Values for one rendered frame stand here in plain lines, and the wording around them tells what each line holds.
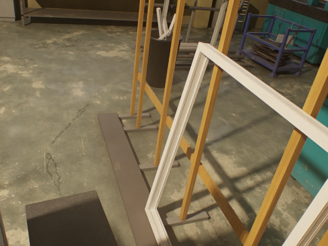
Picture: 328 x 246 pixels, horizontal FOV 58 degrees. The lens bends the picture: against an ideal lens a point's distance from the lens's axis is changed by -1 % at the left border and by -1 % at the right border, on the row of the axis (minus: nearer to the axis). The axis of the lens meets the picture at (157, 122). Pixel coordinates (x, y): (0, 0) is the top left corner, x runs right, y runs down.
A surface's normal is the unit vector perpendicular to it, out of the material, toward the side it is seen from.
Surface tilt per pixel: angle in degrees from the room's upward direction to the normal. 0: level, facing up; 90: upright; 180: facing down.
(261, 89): 82
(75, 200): 0
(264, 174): 0
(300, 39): 90
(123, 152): 0
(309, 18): 90
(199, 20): 90
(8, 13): 90
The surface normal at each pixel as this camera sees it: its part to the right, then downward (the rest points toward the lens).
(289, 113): -0.92, -0.06
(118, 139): 0.12, -0.85
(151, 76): -0.51, 0.45
